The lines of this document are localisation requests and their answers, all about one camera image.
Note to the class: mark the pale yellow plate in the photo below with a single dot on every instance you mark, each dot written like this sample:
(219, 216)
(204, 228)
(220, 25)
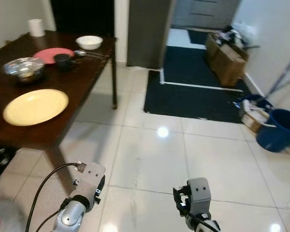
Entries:
(35, 107)

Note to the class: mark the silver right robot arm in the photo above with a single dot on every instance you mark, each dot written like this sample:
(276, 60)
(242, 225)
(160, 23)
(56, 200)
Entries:
(203, 226)

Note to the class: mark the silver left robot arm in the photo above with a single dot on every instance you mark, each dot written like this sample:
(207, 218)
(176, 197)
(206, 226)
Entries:
(71, 216)

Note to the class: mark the black floor mat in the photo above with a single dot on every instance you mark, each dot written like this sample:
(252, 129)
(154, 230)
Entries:
(193, 99)

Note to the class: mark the dark brown wooden table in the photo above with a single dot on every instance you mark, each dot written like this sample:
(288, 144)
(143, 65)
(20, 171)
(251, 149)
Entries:
(82, 77)

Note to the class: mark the blue plastic bucket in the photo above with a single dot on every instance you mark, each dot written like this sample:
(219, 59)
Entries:
(278, 133)

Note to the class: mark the black cup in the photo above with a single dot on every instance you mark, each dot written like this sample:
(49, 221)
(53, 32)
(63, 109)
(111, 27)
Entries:
(63, 63)

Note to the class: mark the metal spoon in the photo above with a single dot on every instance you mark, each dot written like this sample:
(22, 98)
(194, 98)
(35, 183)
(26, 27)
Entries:
(80, 53)

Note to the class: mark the brown cardboard box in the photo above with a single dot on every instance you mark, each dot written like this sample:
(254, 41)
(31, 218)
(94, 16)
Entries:
(228, 62)

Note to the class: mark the pink plate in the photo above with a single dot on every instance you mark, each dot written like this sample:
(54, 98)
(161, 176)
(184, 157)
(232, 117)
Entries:
(47, 54)

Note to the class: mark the white bowl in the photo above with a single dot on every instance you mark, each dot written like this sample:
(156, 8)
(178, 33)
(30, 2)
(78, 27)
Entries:
(89, 42)

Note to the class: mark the dark grey door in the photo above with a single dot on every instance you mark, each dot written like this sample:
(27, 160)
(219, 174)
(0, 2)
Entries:
(147, 31)

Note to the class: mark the white paper roll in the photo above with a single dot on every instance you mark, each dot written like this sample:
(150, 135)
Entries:
(36, 27)

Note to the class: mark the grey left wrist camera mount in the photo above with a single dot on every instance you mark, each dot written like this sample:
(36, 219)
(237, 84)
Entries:
(90, 176)

